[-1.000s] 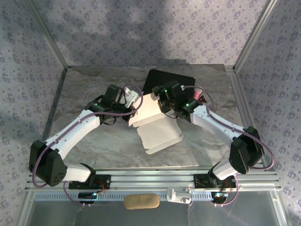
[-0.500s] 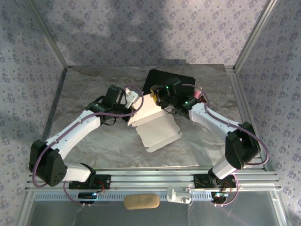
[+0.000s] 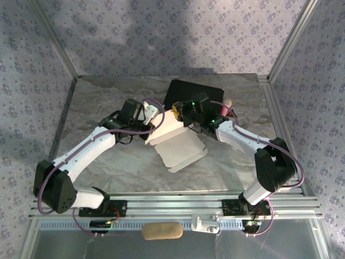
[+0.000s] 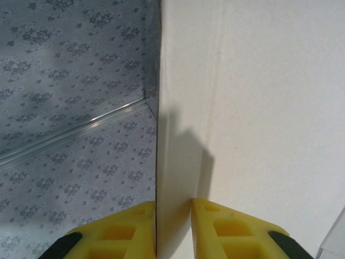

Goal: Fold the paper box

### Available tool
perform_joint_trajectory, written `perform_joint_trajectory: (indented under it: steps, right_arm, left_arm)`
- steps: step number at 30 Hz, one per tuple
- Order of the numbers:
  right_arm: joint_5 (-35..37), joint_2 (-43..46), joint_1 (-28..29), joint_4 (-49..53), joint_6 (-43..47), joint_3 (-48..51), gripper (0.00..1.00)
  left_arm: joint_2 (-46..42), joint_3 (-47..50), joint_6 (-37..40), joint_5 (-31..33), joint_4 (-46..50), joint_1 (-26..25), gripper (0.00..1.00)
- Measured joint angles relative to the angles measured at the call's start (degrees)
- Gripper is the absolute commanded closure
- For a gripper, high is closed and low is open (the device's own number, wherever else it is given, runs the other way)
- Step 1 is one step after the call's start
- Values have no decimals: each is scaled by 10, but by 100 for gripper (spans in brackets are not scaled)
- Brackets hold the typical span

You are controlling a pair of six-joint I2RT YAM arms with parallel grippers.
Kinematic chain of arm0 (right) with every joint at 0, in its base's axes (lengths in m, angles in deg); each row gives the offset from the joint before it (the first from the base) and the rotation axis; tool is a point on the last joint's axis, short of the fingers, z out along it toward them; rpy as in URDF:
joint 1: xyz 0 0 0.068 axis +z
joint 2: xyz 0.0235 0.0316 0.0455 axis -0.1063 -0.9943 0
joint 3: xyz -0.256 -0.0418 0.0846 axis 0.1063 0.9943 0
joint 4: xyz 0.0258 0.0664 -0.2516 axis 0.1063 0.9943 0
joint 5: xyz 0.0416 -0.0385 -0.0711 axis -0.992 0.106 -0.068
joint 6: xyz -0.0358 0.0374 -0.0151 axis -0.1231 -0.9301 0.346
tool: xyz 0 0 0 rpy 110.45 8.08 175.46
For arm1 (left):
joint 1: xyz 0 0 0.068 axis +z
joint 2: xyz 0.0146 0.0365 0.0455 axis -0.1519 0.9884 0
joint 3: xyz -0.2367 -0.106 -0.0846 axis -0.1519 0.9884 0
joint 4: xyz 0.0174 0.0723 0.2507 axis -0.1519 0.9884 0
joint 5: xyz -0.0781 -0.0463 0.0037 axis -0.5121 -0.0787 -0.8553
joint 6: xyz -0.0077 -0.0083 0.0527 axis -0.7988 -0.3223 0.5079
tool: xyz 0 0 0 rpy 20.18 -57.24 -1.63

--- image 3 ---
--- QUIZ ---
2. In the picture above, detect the white paper box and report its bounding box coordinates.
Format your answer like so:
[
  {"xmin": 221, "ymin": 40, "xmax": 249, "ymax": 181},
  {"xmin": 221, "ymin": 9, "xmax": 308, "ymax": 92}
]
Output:
[{"xmin": 144, "ymin": 109, "xmax": 208, "ymax": 173}]

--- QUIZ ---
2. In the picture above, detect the black rectangular case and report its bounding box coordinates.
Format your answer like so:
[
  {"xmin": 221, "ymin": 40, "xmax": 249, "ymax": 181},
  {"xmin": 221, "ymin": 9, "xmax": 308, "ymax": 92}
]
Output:
[{"xmin": 163, "ymin": 79, "xmax": 225, "ymax": 113}]

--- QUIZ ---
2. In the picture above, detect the pink marker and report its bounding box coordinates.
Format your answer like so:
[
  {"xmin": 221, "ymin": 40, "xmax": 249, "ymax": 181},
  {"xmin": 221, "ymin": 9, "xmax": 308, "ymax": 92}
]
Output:
[{"xmin": 220, "ymin": 98, "xmax": 233, "ymax": 117}]

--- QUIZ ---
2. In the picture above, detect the tan sponge block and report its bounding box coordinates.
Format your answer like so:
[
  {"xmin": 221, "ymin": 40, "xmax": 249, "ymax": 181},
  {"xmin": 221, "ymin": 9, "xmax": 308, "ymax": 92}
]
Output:
[{"xmin": 141, "ymin": 221, "xmax": 184, "ymax": 241}]

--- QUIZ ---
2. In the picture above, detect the small black circuit board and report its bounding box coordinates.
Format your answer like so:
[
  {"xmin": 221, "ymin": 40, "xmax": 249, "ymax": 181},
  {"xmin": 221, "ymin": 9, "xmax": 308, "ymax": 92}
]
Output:
[
  {"xmin": 241, "ymin": 220, "xmax": 262, "ymax": 233},
  {"xmin": 89, "ymin": 220, "xmax": 113, "ymax": 233}
]

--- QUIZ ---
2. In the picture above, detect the aluminium side rail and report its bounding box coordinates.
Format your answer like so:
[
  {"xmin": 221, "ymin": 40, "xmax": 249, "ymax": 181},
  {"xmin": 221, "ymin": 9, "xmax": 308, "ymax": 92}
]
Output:
[{"xmin": 258, "ymin": 74, "xmax": 309, "ymax": 196}]

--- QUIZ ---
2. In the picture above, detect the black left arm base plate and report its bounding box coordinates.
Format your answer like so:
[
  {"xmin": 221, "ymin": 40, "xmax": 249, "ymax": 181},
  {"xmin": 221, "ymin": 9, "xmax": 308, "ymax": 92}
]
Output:
[{"xmin": 78, "ymin": 199, "xmax": 128, "ymax": 218}]

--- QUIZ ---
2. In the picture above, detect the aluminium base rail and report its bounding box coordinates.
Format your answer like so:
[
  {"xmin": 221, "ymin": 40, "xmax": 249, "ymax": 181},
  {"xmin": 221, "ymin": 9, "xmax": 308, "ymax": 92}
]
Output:
[{"xmin": 28, "ymin": 187, "xmax": 324, "ymax": 220}]

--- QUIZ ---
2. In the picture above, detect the aluminium frame post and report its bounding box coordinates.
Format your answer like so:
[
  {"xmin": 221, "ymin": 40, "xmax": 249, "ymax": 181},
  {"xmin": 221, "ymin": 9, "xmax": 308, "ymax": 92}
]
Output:
[
  {"xmin": 268, "ymin": 0, "xmax": 320, "ymax": 83},
  {"xmin": 26, "ymin": 0, "xmax": 79, "ymax": 79}
]

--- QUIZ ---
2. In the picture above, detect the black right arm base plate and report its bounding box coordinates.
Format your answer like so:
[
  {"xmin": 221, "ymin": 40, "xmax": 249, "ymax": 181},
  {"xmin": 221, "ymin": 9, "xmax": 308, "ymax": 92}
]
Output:
[{"xmin": 222, "ymin": 199, "xmax": 272, "ymax": 216}]

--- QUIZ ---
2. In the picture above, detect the white plastic bracket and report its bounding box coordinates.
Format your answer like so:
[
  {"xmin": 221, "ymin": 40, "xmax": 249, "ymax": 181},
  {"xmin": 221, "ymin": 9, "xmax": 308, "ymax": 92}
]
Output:
[{"xmin": 190, "ymin": 214, "xmax": 220, "ymax": 234}]

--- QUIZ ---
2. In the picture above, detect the grey slotted cable duct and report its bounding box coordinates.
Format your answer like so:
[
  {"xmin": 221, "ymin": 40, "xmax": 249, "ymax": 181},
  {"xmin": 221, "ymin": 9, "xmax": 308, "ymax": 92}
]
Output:
[{"xmin": 39, "ymin": 219, "xmax": 245, "ymax": 230}]

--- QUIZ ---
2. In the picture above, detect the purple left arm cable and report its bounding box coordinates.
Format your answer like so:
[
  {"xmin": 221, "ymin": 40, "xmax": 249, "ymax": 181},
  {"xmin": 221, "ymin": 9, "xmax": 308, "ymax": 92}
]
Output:
[{"xmin": 37, "ymin": 97, "xmax": 165, "ymax": 238}]

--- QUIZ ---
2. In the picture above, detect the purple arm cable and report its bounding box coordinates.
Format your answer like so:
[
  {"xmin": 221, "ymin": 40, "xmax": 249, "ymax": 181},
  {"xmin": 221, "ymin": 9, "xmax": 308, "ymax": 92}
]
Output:
[
  {"xmin": 37, "ymin": 97, "xmax": 165, "ymax": 238},
  {"xmin": 210, "ymin": 100, "xmax": 306, "ymax": 238}
]

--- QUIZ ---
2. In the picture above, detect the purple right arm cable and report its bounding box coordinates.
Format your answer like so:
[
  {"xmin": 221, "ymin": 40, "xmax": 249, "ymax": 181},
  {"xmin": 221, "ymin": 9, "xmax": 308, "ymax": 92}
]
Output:
[{"xmin": 210, "ymin": 100, "xmax": 306, "ymax": 238}]

